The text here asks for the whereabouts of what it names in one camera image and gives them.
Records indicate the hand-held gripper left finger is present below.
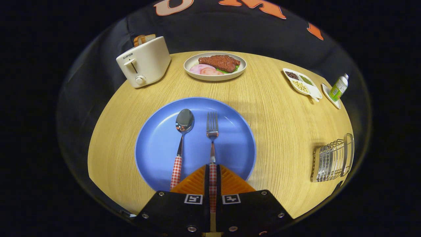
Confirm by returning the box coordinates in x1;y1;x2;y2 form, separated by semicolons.
133;165;211;236

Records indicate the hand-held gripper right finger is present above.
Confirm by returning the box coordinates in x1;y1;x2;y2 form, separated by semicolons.
215;165;295;236

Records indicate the fork with red checked handle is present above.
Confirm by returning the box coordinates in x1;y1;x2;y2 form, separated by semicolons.
206;112;219;214

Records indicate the spoon with red checked handle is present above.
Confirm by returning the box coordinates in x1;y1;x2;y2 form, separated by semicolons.
170;109;195;191

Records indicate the blue round plate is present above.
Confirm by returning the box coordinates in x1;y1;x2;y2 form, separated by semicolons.
135;97;257;192

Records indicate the yellow beans pile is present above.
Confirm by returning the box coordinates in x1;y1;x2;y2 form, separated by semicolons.
291;80;310;93

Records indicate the white sectioned dish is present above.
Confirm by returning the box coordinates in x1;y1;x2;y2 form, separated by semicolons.
283;68;323;102

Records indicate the beige food plate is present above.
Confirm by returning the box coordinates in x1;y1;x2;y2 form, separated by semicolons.
184;52;247;81

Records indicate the white square coaster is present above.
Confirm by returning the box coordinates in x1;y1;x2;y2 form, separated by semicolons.
321;83;341;109

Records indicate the green lettuce leaf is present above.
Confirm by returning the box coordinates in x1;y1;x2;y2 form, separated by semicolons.
216;65;240;74

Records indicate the pink ham slice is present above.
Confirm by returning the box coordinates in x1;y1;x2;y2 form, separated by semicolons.
200;67;224;76
189;64;216;74

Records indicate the silver bottle with green label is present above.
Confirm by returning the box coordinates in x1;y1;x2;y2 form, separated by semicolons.
329;73;349;102

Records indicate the cream white toaster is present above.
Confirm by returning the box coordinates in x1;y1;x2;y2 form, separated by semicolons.
116;36;172;89

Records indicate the brown steak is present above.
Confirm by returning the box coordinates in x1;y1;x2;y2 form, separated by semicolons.
198;55;241;73

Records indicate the metal wire rack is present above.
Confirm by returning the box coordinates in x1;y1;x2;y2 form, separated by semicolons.
310;133;355;182

